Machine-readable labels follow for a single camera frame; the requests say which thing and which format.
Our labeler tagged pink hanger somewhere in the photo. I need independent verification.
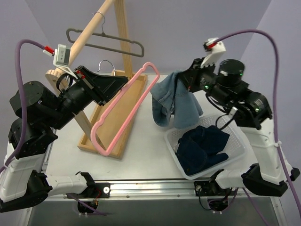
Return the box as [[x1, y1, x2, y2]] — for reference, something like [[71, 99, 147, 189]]
[[90, 62, 160, 157]]

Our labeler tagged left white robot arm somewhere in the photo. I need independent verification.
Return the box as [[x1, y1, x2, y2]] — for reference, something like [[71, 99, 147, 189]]
[[0, 66, 128, 212]]

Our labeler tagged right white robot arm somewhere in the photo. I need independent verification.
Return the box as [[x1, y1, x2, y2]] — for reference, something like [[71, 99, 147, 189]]
[[178, 58, 300, 197]]

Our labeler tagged wooden clothes rack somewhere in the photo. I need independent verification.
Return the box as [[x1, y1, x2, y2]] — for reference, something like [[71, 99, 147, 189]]
[[44, 0, 149, 161]]

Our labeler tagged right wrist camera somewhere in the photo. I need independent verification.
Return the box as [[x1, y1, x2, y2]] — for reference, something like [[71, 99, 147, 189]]
[[200, 37, 226, 68]]

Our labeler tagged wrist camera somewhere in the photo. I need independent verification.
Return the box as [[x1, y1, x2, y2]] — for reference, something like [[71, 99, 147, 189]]
[[200, 37, 226, 68], [43, 44, 76, 78]]

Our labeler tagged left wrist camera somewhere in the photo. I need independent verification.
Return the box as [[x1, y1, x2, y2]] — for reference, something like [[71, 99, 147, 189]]
[[43, 44, 76, 78]]

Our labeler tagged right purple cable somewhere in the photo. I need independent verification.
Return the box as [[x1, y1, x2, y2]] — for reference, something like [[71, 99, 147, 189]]
[[209, 29, 301, 226]]

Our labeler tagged aluminium rail frame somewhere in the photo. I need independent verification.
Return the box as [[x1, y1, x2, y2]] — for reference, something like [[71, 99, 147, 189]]
[[18, 75, 289, 226]]

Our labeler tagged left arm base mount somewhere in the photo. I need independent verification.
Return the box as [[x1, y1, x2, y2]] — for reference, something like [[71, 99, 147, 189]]
[[66, 182, 111, 216]]

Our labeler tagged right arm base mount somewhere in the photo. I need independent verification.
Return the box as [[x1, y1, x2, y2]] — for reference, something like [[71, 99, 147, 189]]
[[194, 180, 238, 214]]

